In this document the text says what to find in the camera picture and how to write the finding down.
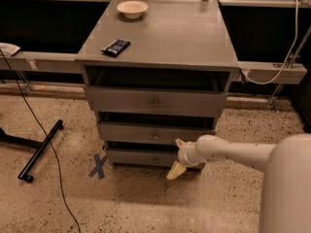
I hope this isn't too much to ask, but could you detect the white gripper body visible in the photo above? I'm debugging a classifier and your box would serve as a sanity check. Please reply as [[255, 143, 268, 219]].
[[178, 142, 207, 167]]

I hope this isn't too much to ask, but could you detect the grey bottom drawer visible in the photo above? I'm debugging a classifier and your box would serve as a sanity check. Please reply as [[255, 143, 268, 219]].
[[106, 150, 178, 168]]

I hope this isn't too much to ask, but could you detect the grey drawer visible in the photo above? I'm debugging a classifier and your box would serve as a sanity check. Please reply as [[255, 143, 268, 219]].
[[97, 122, 215, 145], [85, 85, 227, 117], [106, 150, 178, 168]]

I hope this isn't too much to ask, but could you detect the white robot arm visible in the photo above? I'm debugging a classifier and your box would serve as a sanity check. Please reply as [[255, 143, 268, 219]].
[[166, 133, 311, 233]]

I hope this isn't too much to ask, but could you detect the grey middle drawer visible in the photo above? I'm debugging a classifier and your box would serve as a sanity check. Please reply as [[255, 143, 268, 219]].
[[97, 122, 215, 145]]

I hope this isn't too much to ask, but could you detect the grey drawer cabinet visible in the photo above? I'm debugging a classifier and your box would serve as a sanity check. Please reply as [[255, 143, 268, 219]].
[[78, 0, 238, 154]]

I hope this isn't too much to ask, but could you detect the grey top drawer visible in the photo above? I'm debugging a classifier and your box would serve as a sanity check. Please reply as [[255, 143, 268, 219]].
[[85, 85, 227, 117]]

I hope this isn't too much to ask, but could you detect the blue tape cross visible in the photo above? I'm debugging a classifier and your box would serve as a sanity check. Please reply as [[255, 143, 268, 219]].
[[89, 153, 107, 179]]

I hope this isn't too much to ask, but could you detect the white ceramic bowl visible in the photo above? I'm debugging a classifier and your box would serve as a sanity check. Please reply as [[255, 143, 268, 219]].
[[117, 1, 149, 19]]

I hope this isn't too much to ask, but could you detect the black metal stand base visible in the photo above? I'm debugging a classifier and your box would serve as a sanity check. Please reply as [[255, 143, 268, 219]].
[[0, 119, 64, 183]]

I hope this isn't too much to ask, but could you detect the white paper sheet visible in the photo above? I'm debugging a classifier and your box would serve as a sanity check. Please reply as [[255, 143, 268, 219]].
[[0, 43, 20, 56]]

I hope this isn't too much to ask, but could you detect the grey metal rail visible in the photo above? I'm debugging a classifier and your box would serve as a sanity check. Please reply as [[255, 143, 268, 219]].
[[7, 51, 307, 84]]

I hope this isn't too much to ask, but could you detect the white cable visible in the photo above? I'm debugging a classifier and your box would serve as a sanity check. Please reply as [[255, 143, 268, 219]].
[[241, 0, 300, 85]]

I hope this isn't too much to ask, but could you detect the black floor cable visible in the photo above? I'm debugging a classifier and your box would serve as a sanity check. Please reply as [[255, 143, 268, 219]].
[[0, 48, 82, 233]]

